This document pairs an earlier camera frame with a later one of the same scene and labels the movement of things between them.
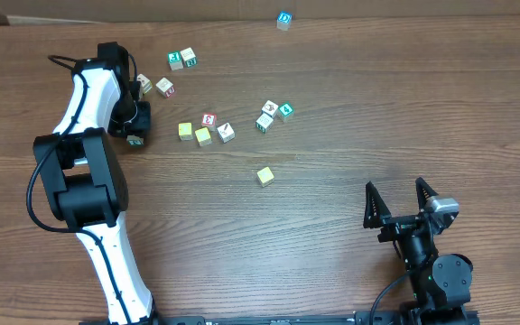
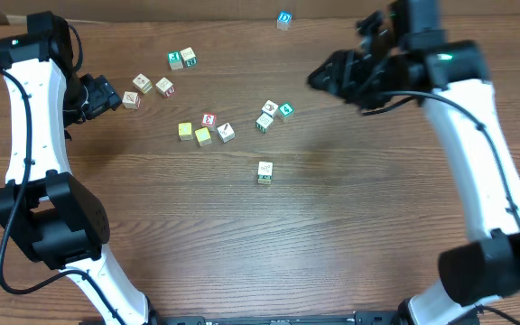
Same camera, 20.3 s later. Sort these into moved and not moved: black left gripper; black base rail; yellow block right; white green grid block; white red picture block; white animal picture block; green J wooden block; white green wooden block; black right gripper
Moved: black right gripper; white green wooden block; black left gripper
Not moved: white green grid block; white animal picture block; black base rail; yellow block right; white red picture block; green J wooden block
